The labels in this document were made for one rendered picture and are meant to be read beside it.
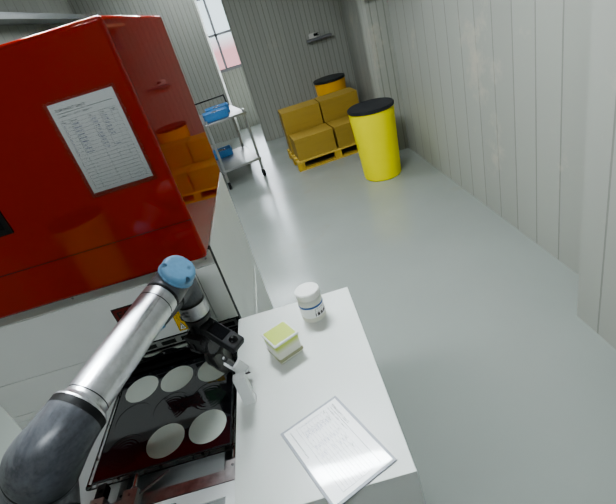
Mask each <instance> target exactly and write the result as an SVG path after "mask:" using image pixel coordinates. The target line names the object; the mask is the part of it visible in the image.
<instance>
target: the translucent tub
mask: <svg viewBox="0 0 616 504"><path fill-rule="evenodd" d="M298 333H299V332H298V331H297V330H295V329H294V328H293V327H292V326H290V325H289V324H288V323H287V322H286V321H284V320H283V321H281V322H280V323H278V324H277V325H275V326H274V327H272V328H270V329H269V330H267V331H266V332H264V333H263V334H261V337H262V338H264V341H265V343H266V346H267V350H268V351H269V353H270V354H271V355H272V356H273V357H274V358H275V359H276V360H277V361H278V362H279V363H280V364H284V363H286V362H287V361H289V360H290V359H291V358H293V357H294V356H296V355H297V354H299V353H300V352H302V351H303V345H301V342H300V339H299V337H298Z"/></svg>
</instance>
